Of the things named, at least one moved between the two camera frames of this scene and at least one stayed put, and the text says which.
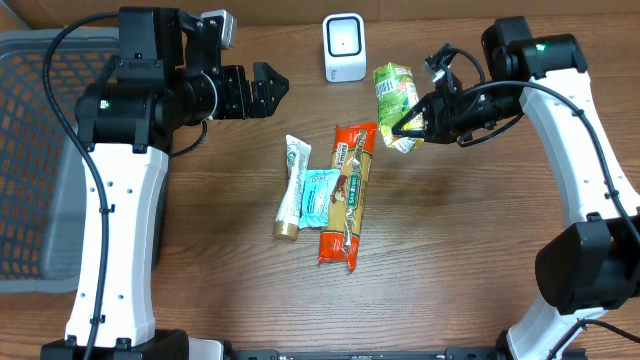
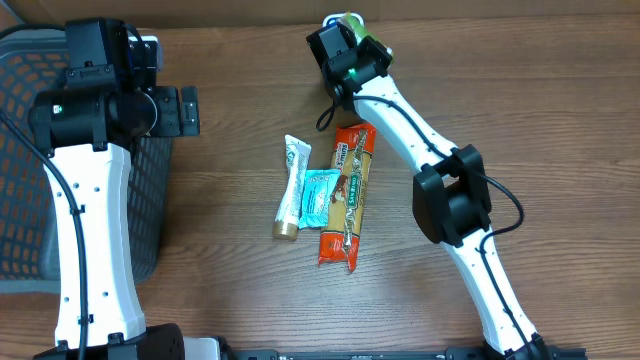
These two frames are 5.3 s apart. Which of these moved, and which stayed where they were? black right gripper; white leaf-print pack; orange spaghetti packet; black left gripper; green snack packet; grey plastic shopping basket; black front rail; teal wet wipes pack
Moved: green snack packet; black left gripper; black right gripper
Stayed: white leaf-print pack; black front rail; teal wet wipes pack; grey plastic shopping basket; orange spaghetti packet
